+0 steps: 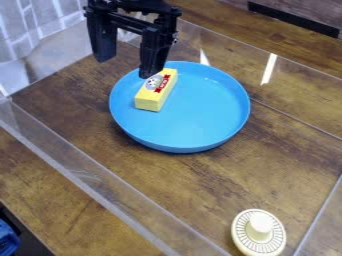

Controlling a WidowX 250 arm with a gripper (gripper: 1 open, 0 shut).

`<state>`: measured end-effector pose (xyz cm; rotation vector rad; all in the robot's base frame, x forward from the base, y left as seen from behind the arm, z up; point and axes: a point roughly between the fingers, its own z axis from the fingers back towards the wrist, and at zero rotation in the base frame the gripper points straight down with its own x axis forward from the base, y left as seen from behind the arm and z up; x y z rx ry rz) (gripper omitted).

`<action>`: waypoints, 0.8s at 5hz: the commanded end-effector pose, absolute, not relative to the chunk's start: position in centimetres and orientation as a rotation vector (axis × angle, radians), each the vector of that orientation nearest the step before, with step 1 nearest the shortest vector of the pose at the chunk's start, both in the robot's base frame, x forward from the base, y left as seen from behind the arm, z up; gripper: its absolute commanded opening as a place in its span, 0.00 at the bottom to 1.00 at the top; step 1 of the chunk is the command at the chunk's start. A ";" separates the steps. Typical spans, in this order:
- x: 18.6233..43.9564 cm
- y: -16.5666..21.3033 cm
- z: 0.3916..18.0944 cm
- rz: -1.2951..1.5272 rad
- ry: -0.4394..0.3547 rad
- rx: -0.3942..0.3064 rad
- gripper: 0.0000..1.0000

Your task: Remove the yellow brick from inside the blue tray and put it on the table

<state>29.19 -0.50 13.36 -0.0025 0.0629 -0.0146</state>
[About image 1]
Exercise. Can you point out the blue round tray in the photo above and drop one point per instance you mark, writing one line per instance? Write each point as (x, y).
(204, 114)

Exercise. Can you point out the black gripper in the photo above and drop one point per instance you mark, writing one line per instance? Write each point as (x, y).
(159, 33)

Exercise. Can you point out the clear acrylic enclosure wall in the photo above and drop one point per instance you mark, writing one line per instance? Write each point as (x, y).
(97, 195)

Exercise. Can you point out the blue object at corner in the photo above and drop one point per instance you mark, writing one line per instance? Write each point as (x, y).
(10, 240)

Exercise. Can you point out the yellow brick with label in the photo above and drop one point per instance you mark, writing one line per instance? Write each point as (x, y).
(155, 90)

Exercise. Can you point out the white patterned curtain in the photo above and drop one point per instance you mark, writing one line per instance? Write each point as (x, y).
(30, 20)

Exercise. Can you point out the cream round sink strainer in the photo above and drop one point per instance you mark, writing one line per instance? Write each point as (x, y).
(258, 233)

